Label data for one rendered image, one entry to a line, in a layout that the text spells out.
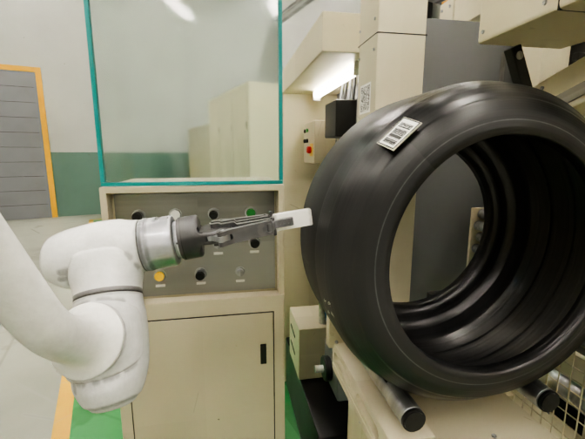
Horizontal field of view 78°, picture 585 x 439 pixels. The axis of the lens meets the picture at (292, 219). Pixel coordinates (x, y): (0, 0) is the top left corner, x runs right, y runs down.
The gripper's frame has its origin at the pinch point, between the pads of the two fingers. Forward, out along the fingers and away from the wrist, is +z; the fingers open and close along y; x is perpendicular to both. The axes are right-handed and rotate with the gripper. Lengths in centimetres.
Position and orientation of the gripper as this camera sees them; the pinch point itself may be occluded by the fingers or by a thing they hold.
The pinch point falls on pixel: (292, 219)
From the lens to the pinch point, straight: 65.9
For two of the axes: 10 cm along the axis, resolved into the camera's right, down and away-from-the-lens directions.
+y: -1.8, -1.8, 9.7
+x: 1.4, 9.7, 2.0
